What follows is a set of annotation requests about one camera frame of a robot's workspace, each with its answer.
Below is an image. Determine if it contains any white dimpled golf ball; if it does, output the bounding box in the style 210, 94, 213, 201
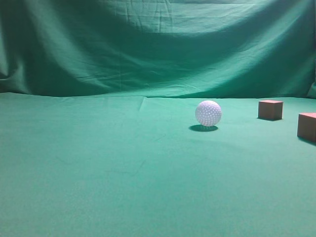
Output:
195, 100, 222, 127

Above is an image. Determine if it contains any red-brown wooden cube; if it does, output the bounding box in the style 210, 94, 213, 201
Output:
258, 100, 283, 120

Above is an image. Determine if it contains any red-brown cube at edge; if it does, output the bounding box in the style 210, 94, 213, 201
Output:
297, 113, 316, 143

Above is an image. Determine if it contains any green cloth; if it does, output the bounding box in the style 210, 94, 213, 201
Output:
0, 0, 316, 237

